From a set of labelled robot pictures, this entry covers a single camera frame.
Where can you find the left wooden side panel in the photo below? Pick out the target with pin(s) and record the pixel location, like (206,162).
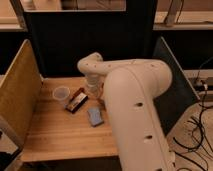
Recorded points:
(19,91)

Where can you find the blue sponge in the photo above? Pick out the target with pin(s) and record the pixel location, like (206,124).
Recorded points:
(95,117)

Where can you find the brown snack bar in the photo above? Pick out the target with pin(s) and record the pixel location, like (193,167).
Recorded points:
(77,93)

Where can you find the dark right side panel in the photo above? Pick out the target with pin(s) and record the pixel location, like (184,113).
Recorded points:
(172,104)

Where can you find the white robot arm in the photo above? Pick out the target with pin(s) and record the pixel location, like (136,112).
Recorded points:
(129,88)

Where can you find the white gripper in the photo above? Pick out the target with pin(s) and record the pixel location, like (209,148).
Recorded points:
(93,88)

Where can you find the translucent plastic cup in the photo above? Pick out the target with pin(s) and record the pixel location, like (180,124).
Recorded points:
(61,94)

